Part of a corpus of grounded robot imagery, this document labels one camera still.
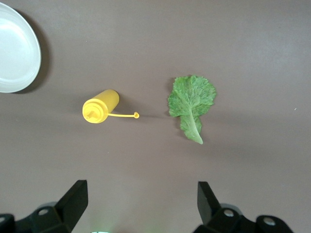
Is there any beige round plate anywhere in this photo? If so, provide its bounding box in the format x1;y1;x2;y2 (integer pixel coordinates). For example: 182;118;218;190
0;2;41;94

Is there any yellow squeeze bottle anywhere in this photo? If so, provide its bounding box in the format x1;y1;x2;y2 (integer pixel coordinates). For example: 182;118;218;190
82;89;141;124

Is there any green lettuce leaf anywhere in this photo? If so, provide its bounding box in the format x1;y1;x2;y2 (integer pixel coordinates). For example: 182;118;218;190
167;74;217;146

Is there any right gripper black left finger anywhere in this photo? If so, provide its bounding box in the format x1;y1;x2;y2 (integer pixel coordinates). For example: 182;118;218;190
0;179;88;233

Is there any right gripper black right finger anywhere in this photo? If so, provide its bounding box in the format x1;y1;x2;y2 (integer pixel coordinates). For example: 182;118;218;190
193;181;296;233

